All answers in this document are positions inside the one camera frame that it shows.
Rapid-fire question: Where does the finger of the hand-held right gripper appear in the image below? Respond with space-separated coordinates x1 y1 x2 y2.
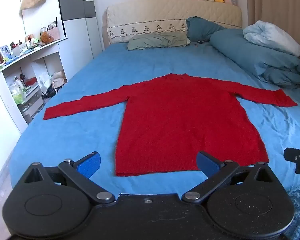
284 147 300 174

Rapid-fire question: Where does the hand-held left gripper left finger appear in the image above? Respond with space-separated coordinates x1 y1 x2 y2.
23 151 116 204

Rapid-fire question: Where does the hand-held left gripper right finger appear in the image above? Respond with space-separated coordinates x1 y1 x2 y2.
181 151 278 204

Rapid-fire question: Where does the red knit sweater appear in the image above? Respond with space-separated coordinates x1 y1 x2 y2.
43 73 298 177

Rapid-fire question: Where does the beige cloth bag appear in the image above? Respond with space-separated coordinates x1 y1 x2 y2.
51 70 67 88

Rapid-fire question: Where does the blue bed sheet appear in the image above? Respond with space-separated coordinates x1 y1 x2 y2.
9 41 300 198

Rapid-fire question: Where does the green plastic bag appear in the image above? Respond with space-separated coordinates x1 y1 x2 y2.
12 90 25 105

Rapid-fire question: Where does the teal duvet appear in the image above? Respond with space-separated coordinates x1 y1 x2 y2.
210 29 300 89

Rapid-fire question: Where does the light blue blanket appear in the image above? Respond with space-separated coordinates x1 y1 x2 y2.
242 20 300 57

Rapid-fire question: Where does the white shelf unit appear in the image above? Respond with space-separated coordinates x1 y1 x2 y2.
0 37 68 133

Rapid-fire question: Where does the grey-green pillow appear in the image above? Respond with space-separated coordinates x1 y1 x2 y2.
127 32 190 50

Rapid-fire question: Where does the brown teddy bear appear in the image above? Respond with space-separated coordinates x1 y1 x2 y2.
41 32 54 45

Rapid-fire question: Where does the white and grey wardrobe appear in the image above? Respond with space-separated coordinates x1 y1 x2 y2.
59 0 103 82

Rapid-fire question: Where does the teal pillow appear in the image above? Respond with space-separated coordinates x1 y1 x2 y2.
186 17 227 42

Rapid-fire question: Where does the pink storage box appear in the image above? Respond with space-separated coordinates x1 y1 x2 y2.
47 27 61 41

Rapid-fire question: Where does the beige curtain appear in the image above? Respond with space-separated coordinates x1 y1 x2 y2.
246 0 300 60

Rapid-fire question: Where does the cream padded headboard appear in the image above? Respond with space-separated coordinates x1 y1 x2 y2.
106 0 242 45

